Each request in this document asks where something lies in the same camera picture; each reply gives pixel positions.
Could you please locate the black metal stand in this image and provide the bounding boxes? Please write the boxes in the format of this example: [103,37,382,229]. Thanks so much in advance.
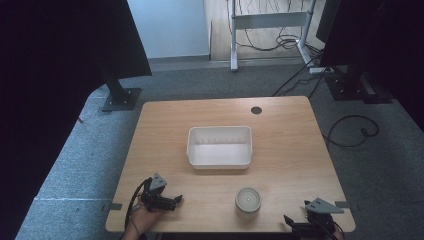
[99,66,143,113]
[324,65,394,105]

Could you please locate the person's right hand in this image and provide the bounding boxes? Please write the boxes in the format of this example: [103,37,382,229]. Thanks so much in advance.
[328,225,346,240]

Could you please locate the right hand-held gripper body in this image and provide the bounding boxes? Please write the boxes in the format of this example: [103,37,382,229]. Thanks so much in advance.
[303,196,346,235]

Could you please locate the black curtain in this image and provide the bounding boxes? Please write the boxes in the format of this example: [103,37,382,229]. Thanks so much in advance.
[315,0,424,132]
[0,0,153,240]

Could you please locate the person's left hand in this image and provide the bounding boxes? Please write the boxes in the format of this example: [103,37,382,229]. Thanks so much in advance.
[125,205,165,240]

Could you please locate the bundle of black floor cables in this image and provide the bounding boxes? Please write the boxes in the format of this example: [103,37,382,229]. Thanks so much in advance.
[233,0,325,58]

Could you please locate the looped black floor cable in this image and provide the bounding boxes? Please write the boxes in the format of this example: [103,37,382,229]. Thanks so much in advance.
[321,114,380,149]

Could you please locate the white plastic bin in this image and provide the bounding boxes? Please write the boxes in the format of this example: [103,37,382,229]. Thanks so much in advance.
[186,125,254,170]

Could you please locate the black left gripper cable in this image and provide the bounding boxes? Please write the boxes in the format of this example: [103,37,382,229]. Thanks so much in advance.
[123,177,153,234]

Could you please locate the long black floor cable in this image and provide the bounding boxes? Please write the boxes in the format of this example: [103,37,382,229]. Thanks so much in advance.
[271,54,329,100]

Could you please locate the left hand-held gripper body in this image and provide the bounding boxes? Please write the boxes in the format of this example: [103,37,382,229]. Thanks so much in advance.
[139,172,177,213]

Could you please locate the white metal desk frame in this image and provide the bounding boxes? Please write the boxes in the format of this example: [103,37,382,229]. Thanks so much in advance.
[229,0,318,73]

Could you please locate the white power strip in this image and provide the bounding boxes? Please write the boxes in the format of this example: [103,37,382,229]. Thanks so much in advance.
[308,66,334,75]

